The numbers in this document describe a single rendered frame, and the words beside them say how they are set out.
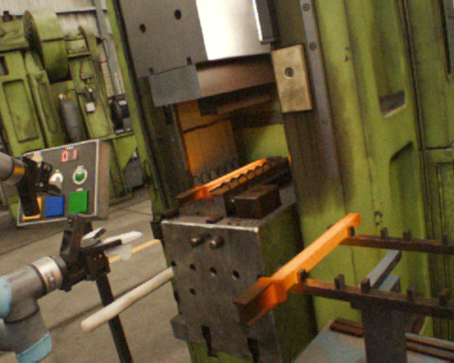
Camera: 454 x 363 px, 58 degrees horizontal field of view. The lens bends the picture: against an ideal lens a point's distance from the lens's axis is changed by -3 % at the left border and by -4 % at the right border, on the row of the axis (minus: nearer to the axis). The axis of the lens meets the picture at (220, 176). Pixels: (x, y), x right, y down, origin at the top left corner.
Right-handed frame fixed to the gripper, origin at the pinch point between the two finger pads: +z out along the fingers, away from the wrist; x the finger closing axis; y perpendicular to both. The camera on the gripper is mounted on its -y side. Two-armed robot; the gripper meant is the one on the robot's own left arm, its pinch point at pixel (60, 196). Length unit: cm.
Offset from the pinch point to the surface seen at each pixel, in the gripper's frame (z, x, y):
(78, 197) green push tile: 9.6, -0.4, 1.7
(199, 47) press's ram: -17, -56, 30
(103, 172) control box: 14.3, -7.0, 11.0
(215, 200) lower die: 7, -50, -6
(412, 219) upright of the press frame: 45, -109, -13
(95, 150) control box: 10.3, -5.8, 18.1
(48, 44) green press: 268, 250, 297
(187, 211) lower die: 13.4, -39.0, -7.0
